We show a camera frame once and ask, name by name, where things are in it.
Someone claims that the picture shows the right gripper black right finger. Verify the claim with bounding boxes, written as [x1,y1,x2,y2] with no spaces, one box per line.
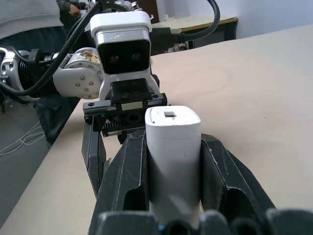
[199,133,277,221]

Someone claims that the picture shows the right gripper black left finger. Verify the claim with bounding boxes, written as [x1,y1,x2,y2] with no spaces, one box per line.
[88,129,150,235]

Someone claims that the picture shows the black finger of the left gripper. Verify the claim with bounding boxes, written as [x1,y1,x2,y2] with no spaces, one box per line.
[81,117,108,198]

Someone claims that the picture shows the white charger block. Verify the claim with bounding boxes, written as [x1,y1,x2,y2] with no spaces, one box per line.
[144,105,202,231]

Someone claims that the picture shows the person in dark jacket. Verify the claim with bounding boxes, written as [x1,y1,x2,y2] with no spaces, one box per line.
[56,0,90,29]

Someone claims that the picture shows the person in grey top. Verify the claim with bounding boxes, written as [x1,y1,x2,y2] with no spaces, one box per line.
[0,0,83,150]

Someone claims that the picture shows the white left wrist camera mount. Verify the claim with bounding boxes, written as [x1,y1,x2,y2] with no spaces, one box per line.
[89,11,161,101]

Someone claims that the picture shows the white floor cable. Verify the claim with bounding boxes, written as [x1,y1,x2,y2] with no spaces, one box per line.
[0,119,47,157]

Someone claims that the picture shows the left robot arm with camera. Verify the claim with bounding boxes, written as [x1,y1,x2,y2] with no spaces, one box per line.
[0,0,103,97]

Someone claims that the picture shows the wooden desk with black frame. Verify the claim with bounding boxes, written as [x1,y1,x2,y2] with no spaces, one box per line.
[151,16,239,53]

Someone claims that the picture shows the black camera cable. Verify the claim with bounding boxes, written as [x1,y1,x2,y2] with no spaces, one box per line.
[149,0,221,48]

